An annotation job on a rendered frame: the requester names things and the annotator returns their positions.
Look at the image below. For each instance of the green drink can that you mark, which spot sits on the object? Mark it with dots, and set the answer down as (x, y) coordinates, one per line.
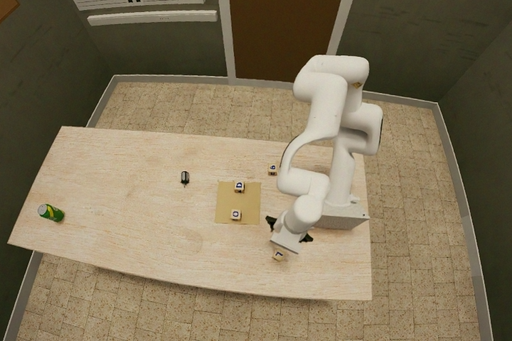
(50, 212)

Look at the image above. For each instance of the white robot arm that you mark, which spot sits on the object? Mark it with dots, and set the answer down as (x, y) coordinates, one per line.
(335, 98)

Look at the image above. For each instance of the tan cardboard mat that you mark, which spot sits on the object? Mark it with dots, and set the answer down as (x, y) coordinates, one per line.
(248, 202)

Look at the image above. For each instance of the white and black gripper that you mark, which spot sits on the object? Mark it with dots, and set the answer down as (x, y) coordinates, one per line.
(276, 223)

